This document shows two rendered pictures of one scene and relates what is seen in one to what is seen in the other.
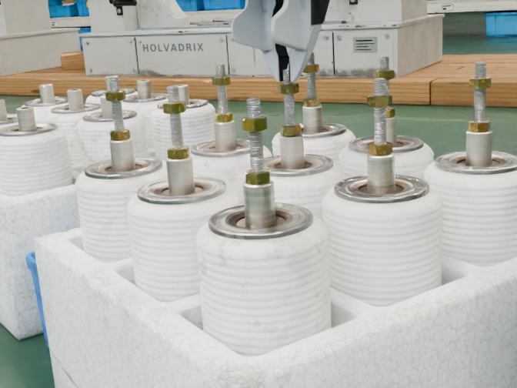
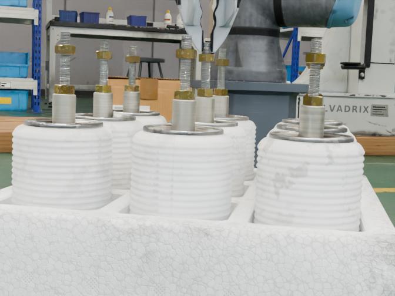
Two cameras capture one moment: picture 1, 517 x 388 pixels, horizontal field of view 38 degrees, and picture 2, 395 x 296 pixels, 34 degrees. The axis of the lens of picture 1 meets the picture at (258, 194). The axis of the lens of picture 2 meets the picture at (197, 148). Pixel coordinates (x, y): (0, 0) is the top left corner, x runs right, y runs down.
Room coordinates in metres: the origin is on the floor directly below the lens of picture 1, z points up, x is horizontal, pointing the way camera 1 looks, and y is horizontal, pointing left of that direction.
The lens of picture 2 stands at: (0.18, 0.50, 0.30)
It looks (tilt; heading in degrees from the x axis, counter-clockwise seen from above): 6 degrees down; 313
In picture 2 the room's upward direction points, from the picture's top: 2 degrees clockwise
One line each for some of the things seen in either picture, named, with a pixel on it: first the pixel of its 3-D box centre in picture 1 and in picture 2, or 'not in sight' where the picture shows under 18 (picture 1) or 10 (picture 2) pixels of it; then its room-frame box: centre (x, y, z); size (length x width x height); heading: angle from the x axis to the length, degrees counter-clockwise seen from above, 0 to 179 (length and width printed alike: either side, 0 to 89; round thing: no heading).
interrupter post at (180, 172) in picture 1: (180, 176); (183, 117); (0.61, 0.06, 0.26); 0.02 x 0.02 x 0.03
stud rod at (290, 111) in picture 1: (289, 111); (206, 76); (0.67, -0.03, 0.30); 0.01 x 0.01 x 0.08
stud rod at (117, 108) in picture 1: (118, 116); (64, 71); (0.71, 0.13, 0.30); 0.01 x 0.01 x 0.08
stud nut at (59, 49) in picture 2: (115, 95); (64, 49); (0.71, 0.13, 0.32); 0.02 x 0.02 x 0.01; 86
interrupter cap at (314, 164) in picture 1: (292, 165); (204, 123); (0.67, -0.03, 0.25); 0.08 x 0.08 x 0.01
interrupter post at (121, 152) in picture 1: (122, 155); (63, 111); (0.71, 0.13, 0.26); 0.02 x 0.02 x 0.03
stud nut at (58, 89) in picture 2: (120, 135); (64, 89); (0.71, 0.13, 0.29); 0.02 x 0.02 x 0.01; 86
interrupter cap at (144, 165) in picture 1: (124, 168); (63, 124); (0.71, 0.13, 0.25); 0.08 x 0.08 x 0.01
